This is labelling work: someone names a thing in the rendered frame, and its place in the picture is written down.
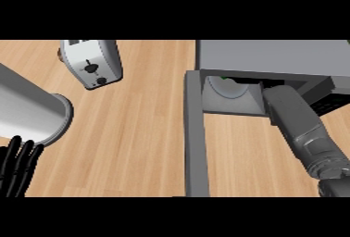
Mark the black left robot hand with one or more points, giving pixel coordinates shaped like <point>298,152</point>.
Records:
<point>16,172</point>

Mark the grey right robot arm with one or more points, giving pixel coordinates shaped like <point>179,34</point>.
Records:
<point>300,129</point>

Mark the grey microwave door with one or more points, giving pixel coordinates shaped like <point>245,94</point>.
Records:
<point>197,139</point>

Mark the grey microwave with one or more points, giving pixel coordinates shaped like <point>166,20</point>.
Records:
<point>273,57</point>

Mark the large grey cylinder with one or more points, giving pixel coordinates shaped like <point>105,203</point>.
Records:
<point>27,108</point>

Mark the silver toaster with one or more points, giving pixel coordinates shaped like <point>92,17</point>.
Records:
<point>93,63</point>

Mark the pale glass turntable plate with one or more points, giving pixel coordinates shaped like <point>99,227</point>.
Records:
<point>228,89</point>

